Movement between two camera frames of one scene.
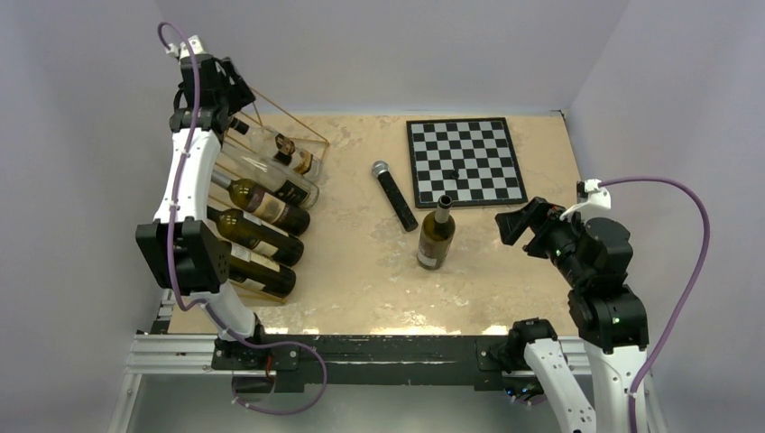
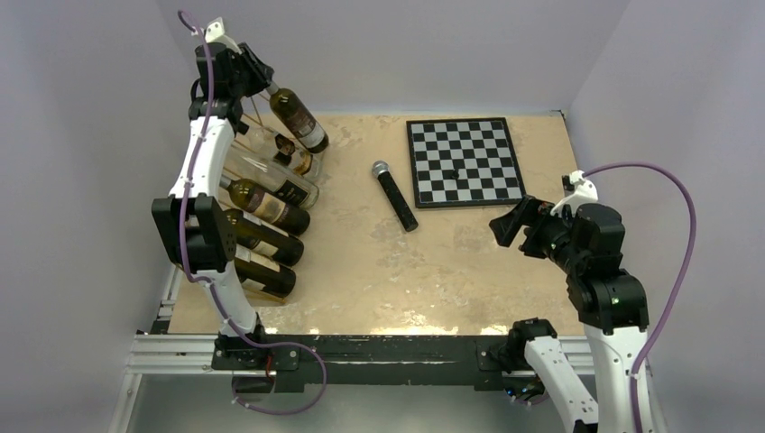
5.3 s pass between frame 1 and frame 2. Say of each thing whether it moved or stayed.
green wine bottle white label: stayed
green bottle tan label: moved
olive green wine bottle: stayed
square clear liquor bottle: stayed
